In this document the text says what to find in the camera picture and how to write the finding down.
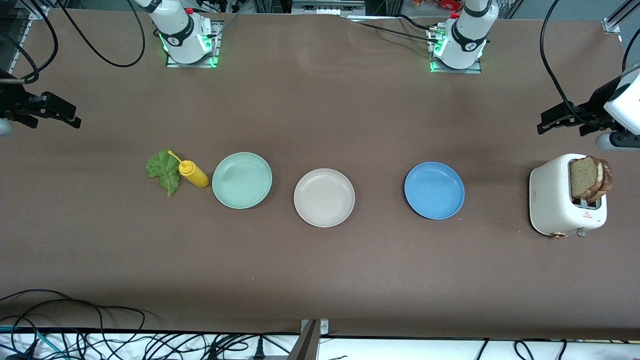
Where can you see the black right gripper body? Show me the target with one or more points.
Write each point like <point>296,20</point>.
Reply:
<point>11,102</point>

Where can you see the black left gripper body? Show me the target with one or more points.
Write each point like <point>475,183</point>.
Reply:
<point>596,105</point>

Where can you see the light brown bread slice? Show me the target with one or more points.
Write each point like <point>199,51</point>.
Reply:
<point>582,177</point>

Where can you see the dark crusted bread slice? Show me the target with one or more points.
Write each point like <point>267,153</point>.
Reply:
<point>607,177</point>

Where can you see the green lettuce leaf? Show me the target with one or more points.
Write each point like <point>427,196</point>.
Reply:
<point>162,170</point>

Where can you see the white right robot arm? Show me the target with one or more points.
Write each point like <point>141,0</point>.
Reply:
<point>180,30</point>

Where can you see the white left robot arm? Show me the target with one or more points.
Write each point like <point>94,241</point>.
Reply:
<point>467,35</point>

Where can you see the blue plate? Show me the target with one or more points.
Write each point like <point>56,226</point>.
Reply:
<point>434,190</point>

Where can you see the pale green plate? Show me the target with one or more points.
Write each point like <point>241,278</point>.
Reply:
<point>242,180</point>

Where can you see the beige plate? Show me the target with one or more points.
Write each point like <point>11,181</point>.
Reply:
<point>324,197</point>

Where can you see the white two-slot toaster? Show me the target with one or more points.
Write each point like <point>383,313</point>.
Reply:
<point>550,195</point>

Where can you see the yellow mustard squeeze bottle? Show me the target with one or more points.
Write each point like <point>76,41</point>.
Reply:
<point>195,175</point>

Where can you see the red packet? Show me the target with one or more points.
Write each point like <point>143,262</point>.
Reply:
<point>442,4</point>

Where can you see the grey metal box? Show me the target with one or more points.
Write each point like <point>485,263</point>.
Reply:
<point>327,7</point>

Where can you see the black power plug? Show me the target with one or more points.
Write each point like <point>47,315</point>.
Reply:
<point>259,350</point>

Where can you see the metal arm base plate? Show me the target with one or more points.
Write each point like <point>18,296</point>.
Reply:
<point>460,71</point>
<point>217,42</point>

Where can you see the aluminium profile post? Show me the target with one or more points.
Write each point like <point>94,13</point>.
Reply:
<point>307,345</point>

